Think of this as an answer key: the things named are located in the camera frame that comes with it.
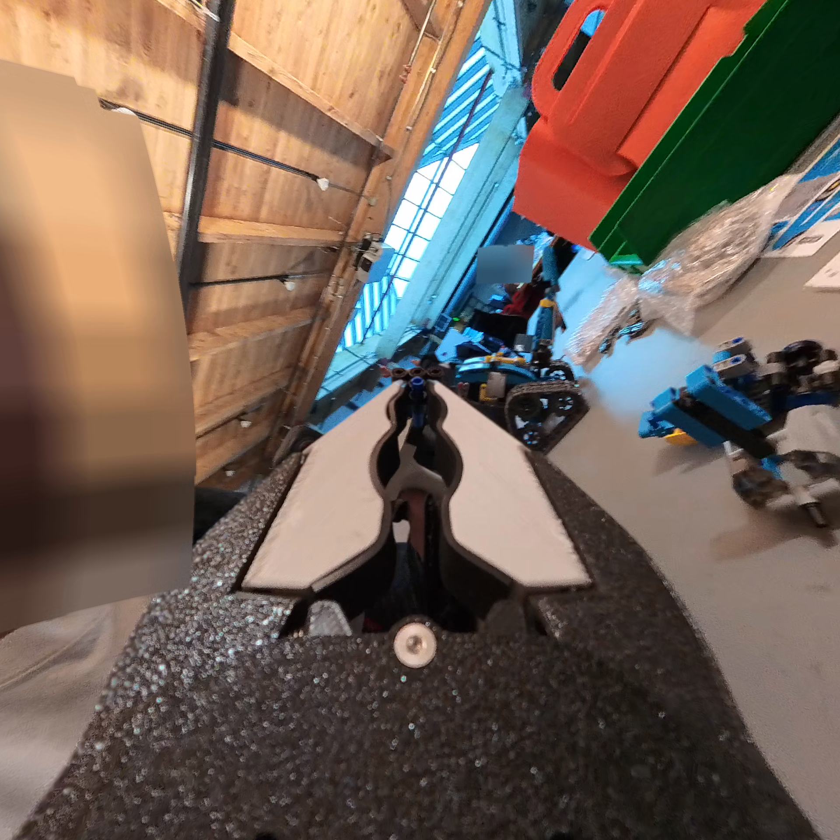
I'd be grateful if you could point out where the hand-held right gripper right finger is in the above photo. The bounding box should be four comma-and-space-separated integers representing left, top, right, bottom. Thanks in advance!
420, 378, 595, 624

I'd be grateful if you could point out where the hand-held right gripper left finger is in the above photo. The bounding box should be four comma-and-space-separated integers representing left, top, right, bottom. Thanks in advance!
241, 381, 410, 620

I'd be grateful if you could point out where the black connector with blue pin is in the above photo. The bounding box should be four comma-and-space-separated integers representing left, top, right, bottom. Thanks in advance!
394, 366, 447, 424

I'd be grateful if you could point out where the grey desk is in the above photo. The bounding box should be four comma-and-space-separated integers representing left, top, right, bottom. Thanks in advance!
545, 131, 840, 840

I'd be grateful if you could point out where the tracked toy robot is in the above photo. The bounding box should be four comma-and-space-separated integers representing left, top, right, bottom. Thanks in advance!
453, 243, 590, 454

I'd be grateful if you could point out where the clear plastic parts bag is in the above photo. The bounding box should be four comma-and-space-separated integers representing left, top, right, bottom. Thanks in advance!
566, 276, 657, 358
640, 174, 805, 336

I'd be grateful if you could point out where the small blue toy robot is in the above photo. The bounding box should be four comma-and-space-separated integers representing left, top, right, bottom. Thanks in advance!
640, 338, 840, 529

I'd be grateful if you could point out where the person's white shirt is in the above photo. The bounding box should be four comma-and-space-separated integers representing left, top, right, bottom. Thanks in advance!
0, 591, 158, 834

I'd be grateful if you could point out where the orange plastic tote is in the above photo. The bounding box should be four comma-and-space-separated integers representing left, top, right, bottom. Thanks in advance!
512, 0, 769, 253

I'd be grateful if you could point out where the green bin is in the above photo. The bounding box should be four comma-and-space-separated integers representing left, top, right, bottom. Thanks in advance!
589, 0, 840, 273

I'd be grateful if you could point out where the sticker sheet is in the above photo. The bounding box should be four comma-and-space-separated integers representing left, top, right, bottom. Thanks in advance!
771, 174, 840, 257

